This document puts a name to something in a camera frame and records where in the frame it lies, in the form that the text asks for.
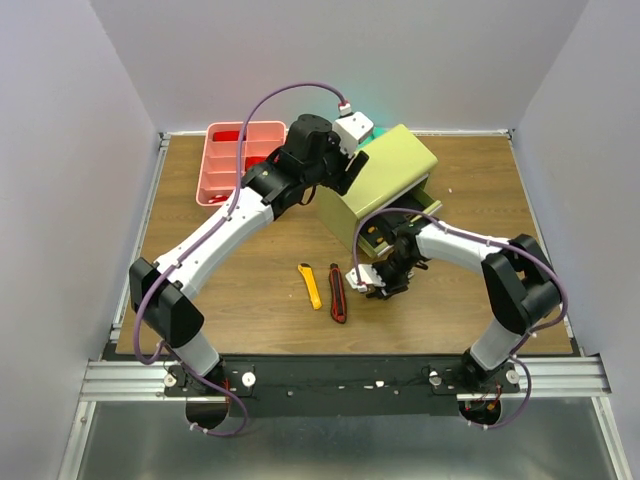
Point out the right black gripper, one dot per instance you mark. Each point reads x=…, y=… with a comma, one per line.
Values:
x=386, y=279

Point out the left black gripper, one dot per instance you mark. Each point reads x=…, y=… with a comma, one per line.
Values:
x=343, y=181

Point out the olive green drawer cabinet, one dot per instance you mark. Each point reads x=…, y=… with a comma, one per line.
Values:
x=398, y=166

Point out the red black utility knife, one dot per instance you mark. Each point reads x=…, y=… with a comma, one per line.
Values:
x=338, y=300

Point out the yellow utility knife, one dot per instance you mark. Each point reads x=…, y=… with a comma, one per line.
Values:
x=309, y=279

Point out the needle nose pliers orange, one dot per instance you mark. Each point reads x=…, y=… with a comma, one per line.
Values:
x=378, y=235

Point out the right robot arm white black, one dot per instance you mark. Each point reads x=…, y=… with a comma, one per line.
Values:
x=522, y=288

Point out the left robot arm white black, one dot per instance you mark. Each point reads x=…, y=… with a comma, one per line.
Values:
x=315, y=152

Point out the green cloth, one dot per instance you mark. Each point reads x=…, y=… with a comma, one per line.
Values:
x=376, y=133

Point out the red item middle compartment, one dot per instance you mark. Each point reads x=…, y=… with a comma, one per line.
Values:
x=253, y=160

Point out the pink compartment tray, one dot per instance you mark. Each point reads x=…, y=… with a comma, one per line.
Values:
x=217, y=174

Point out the red white item front compartment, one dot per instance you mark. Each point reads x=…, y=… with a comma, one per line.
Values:
x=217, y=199

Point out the red item back compartment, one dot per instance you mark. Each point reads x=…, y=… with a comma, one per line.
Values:
x=225, y=136

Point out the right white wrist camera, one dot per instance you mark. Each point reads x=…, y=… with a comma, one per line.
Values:
x=364, y=278

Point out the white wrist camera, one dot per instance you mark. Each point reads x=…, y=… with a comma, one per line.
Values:
x=352, y=127
x=364, y=278

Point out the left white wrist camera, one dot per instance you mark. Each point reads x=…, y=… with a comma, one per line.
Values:
x=352, y=127

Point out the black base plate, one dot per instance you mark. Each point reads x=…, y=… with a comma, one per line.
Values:
x=357, y=385

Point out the aluminium rail frame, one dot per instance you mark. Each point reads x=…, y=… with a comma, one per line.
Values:
x=569, y=401

